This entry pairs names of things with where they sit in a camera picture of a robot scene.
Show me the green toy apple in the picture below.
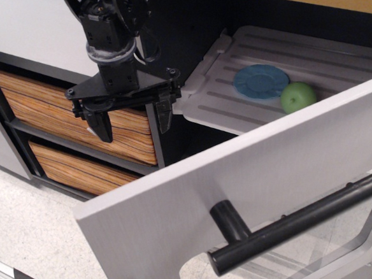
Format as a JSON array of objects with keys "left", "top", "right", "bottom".
[{"left": 280, "top": 82, "right": 317, "bottom": 114}]

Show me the black oven door handle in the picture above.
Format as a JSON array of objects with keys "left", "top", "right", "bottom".
[{"left": 208, "top": 173, "right": 372, "bottom": 276}]

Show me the upper wood-pattern fabric bin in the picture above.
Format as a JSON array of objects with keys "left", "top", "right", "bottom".
[{"left": 0, "top": 68, "right": 157, "bottom": 166}]

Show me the grey toy kitchen cabinet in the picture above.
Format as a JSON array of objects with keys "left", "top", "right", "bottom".
[{"left": 0, "top": 0, "right": 372, "bottom": 208}]

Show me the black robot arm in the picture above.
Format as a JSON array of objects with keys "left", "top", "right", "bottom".
[{"left": 64, "top": 0, "right": 181, "bottom": 143}]

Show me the grey toy oven door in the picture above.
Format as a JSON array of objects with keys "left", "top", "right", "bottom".
[{"left": 74, "top": 80, "right": 372, "bottom": 279}]

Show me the lower wood-pattern fabric bin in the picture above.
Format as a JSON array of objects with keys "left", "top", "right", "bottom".
[{"left": 29, "top": 141, "right": 140, "bottom": 196}]

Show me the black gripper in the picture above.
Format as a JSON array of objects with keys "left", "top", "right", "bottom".
[{"left": 66, "top": 61, "right": 182, "bottom": 143}]

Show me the blue toy plate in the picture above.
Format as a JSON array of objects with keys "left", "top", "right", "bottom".
[{"left": 233, "top": 64, "right": 290, "bottom": 100}]

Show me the wood-pattern fabric bin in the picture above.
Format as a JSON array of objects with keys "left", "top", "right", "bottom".
[
  {"left": 0, "top": 68, "right": 157, "bottom": 166},
  {"left": 29, "top": 141, "right": 140, "bottom": 196}
]

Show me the grey oven rack tray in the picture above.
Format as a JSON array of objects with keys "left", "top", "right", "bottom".
[{"left": 173, "top": 26, "right": 372, "bottom": 135}]

